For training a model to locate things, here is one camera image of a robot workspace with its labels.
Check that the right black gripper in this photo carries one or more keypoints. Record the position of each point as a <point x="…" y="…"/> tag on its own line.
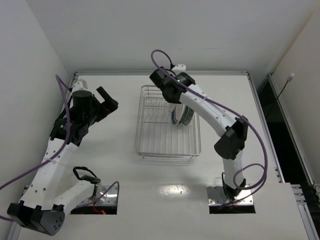
<point x="158" y="78"/>

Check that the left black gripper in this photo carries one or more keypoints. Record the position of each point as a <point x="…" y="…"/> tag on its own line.
<point x="104" y="104"/>

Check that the green-rimmed white plate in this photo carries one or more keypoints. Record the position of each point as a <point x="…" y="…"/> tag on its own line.
<point x="178" y="113"/>
<point x="171" y="107"/>

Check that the white plate with dark rim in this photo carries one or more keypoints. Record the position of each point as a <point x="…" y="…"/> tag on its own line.
<point x="189" y="116"/>

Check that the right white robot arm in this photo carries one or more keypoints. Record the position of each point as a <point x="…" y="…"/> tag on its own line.
<point x="232" y="131"/>

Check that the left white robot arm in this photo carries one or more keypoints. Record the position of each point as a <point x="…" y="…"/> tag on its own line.
<point x="40" y="208"/>

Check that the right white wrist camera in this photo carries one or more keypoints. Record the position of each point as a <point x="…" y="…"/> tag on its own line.
<point x="179" y="68"/>

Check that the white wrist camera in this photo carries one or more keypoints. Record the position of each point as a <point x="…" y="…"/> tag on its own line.
<point x="179" y="68"/>
<point x="79" y="85"/>

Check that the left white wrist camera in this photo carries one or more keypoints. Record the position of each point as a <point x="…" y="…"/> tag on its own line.
<point x="79" y="85"/>

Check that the metal wire dish rack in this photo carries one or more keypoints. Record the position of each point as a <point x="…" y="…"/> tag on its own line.
<point x="156" y="136"/>

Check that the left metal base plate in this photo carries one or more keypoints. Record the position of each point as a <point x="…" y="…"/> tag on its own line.
<point x="105" y="199"/>

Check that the metal base plate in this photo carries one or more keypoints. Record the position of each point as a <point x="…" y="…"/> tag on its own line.
<point x="105" y="199"/>
<point x="217" y="197"/>

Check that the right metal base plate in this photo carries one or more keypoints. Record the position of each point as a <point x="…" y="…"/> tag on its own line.
<point x="217" y="197"/>

